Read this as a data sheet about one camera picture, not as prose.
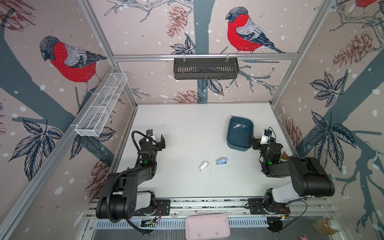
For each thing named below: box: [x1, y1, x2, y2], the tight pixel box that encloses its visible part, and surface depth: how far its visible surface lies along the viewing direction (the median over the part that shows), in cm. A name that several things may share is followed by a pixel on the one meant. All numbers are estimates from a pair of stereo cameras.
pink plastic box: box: [185, 213, 231, 240], surface depth 69 cm
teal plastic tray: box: [226, 116, 254, 152], surface depth 105 cm
